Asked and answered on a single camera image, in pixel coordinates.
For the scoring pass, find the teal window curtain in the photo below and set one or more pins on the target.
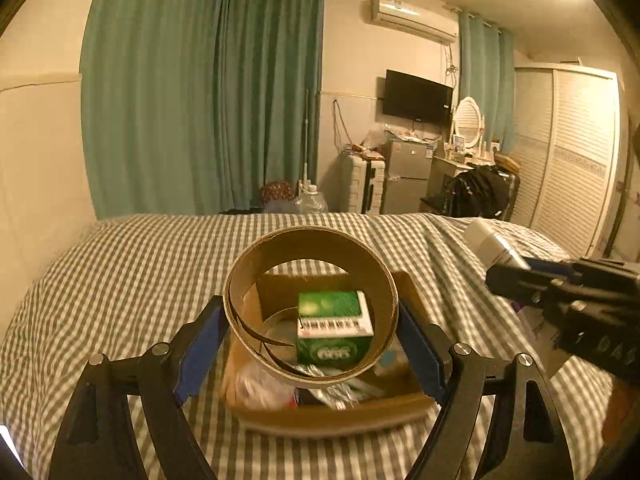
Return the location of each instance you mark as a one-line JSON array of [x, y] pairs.
[[487, 74]]

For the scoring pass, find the cardboard tape roll core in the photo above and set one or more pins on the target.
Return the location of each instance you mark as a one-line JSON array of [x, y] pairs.
[[261, 295]]

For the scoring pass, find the black wall television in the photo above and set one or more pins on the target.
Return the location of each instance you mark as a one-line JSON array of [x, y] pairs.
[[417, 99]]

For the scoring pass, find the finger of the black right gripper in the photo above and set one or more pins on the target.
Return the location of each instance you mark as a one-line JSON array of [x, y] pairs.
[[522, 283], [607, 274]]

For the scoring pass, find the grey checked bed cover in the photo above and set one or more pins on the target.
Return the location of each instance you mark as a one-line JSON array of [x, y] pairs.
[[133, 281]]

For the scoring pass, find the clear water jug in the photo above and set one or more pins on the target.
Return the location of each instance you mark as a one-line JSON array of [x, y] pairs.
[[311, 201]]

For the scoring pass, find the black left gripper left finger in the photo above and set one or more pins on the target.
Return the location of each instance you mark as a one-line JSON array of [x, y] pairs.
[[97, 438]]

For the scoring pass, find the white louvered wardrobe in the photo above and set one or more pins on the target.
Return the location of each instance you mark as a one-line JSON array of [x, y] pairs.
[[567, 139]]

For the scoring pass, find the operator hand orange glove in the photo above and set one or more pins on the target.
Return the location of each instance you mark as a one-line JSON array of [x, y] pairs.
[[624, 396]]

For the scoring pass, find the white suitcase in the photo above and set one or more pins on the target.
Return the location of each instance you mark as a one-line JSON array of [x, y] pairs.
[[362, 179]]

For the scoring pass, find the white oval vanity mirror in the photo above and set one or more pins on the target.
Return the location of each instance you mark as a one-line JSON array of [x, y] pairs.
[[468, 122]]

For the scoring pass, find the white air conditioner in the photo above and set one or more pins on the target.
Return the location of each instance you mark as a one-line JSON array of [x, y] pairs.
[[414, 20]]

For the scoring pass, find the green white carton box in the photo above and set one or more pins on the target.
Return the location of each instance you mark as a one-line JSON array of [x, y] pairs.
[[333, 328]]

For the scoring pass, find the black clothes pile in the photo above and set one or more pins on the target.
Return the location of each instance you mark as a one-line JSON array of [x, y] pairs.
[[479, 192]]

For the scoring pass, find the grey mini fridge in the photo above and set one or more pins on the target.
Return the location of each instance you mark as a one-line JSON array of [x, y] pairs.
[[407, 169]]

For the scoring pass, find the white cosmetic tube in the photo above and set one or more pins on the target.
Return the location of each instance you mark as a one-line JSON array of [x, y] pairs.
[[490, 247]]

